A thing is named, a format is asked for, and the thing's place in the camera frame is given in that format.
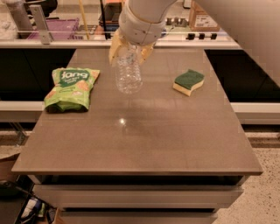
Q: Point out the green and yellow sponge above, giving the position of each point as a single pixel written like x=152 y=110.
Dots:
x=189 y=81

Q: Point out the green rice chip bag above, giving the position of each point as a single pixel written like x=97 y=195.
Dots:
x=71 y=91

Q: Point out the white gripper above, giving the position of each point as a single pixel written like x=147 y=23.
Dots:
x=139 y=31

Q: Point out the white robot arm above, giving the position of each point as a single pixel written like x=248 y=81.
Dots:
x=253 y=24

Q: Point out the grey drawer cabinet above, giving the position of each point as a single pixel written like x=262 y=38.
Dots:
x=138 y=204

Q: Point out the clear plastic water bottle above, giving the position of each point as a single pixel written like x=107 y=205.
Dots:
x=128 y=74

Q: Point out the cardboard box with label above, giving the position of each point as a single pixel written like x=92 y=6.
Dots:
x=200 y=21

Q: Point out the glass railing with metal posts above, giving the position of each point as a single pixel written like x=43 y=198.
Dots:
x=88 y=36

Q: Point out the purple plastic crate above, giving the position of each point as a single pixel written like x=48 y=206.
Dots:
x=62 y=29

